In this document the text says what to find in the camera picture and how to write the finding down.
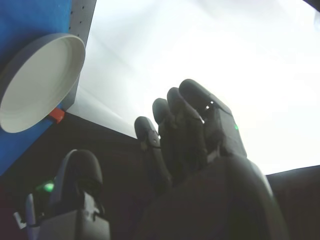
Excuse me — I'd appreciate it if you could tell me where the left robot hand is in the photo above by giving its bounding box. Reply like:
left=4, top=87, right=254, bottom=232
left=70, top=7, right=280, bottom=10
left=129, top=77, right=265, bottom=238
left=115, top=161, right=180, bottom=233
left=13, top=78, right=291, bottom=240

